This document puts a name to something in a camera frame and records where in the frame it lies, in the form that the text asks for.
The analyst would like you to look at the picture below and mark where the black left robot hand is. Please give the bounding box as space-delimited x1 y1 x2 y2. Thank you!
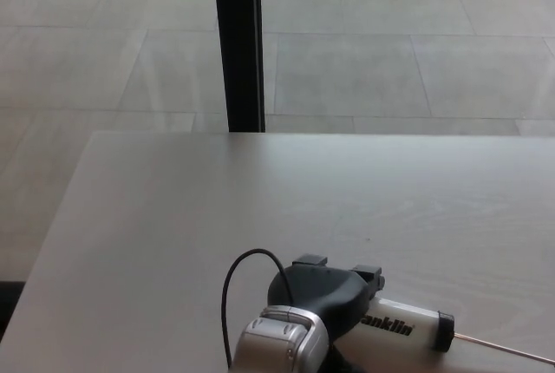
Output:
266 253 387 373

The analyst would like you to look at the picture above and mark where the white Franklin hand air pump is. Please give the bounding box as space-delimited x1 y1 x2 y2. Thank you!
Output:
355 297 555 365

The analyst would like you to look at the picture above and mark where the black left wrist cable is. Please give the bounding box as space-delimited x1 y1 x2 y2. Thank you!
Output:
221 248 296 370

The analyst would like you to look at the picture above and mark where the black vertical window frame post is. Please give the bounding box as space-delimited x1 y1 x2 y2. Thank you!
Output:
211 0 266 134

